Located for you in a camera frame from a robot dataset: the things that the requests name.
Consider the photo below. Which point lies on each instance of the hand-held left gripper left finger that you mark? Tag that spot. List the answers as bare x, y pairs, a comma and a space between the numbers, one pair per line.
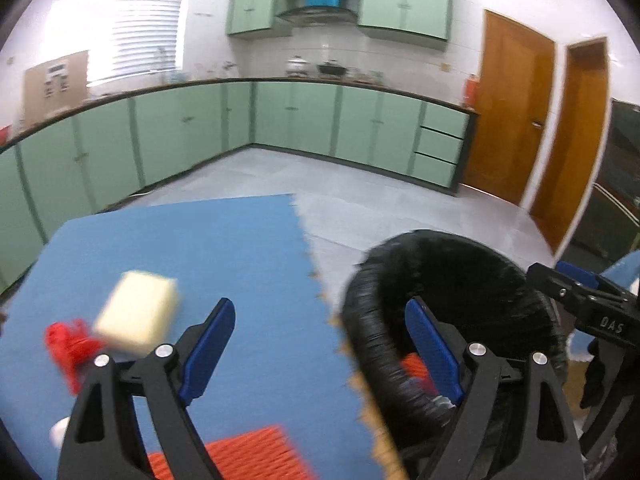
210, 355

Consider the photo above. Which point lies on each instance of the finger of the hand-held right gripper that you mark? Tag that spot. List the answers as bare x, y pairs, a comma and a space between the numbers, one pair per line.
555, 282
580, 272

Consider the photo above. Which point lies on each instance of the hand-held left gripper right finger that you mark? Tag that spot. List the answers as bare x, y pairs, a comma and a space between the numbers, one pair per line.
432, 345

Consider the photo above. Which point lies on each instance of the orange foam net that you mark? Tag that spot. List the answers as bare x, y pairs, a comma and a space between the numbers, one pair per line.
415, 367
240, 452

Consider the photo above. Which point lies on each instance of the black bag trash bin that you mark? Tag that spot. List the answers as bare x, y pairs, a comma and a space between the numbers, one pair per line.
380, 310

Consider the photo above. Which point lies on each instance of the pale yellow sponge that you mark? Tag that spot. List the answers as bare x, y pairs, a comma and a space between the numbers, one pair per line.
137, 310

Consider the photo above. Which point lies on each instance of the blue foam mat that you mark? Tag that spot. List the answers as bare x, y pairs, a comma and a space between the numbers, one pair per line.
200, 250

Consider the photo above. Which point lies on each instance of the dark glass panel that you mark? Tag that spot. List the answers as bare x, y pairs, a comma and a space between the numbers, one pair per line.
620, 170

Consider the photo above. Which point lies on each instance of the wooden door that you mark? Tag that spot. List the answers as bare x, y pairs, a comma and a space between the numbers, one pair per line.
575, 150
505, 110

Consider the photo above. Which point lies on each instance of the red plastic toy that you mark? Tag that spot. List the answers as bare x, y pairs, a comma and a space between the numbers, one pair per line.
70, 350

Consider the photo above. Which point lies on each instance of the white round object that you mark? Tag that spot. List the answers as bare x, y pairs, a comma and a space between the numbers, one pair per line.
58, 432

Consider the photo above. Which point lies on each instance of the red bottle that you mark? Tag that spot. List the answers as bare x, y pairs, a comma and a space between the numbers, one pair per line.
471, 91

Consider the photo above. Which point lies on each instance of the green base cabinets with drawers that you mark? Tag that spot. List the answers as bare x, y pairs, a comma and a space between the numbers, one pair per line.
360, 120

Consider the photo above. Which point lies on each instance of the green base cabinets under window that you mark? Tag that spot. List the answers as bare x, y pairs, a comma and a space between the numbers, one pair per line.
110, 140

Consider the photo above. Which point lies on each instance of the black cooking pot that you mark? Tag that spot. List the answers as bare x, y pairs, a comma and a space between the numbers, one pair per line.
331, 69

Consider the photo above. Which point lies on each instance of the white cooking pot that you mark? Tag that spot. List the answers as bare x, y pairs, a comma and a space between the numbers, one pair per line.
298, 66

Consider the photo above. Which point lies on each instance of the cardboard box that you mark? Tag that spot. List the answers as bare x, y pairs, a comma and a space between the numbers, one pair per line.
55, 85

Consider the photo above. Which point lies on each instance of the white window blinds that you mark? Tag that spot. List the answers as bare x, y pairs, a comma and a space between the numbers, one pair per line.
130, 20

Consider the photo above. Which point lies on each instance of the range hood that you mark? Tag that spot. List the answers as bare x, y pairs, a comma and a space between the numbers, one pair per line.
315, 14

